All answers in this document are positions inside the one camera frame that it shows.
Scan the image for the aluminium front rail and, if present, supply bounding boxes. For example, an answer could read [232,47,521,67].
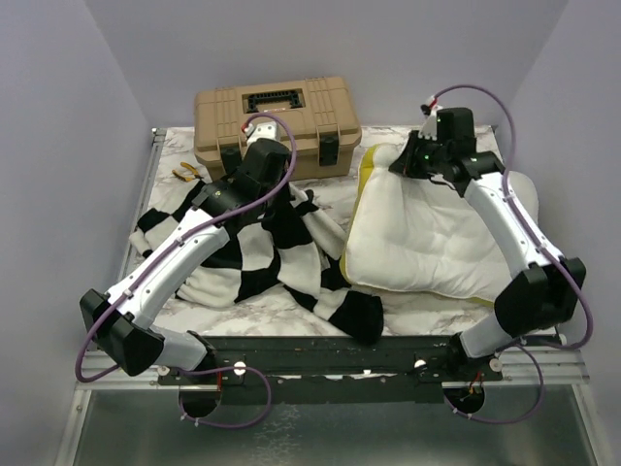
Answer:
[76,347,589,390]

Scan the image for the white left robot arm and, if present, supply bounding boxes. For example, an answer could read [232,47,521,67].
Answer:
[80,138,297,383]

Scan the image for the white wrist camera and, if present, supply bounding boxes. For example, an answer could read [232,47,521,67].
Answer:
[243,120,280,146]
[418,95,442,141]

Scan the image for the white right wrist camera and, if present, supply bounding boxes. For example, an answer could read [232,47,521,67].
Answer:
[418,95,442,141]

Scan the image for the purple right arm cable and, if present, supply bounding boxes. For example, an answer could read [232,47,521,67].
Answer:
[426,84,596,424]

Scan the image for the aluminium rail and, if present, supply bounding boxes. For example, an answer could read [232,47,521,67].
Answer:
[76,347,589,390]
[113,127,168,283]

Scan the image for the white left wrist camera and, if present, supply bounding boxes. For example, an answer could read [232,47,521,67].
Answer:
[243,120,280,146]

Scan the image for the yellow handled pliers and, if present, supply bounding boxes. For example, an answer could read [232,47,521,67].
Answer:
[171,162,203,183]

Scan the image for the white pillow yellow edge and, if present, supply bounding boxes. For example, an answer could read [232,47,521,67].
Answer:
[340,144,510,303]

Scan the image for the aluminium left side rail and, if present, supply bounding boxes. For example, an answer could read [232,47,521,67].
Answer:
[113,127,168,283]

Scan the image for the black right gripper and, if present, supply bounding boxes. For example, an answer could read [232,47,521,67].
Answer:
[390,130,448,180]

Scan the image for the tan plastic toolbox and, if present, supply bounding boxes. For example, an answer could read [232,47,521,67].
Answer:
[194,77,362,181]

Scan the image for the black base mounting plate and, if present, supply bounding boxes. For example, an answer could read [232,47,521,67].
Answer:
[157,336,502,409]

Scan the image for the black white checkered pillowcase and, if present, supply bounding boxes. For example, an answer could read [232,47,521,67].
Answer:
[155,186,384,345]

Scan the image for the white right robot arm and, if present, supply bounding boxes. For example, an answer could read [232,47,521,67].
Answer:
[389,102,586,380]

